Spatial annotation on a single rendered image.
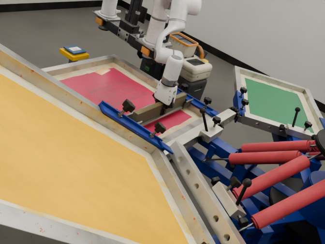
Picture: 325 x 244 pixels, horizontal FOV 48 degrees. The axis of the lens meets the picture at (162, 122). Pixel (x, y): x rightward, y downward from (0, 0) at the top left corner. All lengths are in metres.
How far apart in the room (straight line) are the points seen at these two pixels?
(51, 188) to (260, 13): 5.07
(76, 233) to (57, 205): 0.10
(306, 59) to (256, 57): 0.73
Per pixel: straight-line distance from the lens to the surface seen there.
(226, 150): 1.63
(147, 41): 2.22
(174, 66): 1.66
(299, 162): 1.39
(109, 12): 2.49
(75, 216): 0.71
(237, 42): 5.76
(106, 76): 2.11
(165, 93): 1.73
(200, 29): 6.05
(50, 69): 2.00
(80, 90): 1.92
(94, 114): 1.11
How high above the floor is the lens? 1.90
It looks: 31 degrees down
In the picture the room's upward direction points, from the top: 18 degrees clockwise
